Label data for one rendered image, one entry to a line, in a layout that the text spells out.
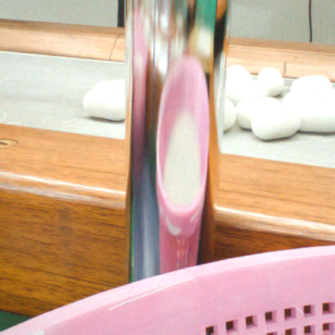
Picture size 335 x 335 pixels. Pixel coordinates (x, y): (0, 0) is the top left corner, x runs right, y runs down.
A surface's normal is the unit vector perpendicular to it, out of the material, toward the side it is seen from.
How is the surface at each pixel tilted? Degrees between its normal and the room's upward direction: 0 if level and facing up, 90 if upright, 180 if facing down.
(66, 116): 0
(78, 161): 0
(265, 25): 90
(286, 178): 0
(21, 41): 45
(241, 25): 89
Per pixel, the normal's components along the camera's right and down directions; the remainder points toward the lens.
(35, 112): 0.05, -0.93
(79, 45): -0.15, -0.41
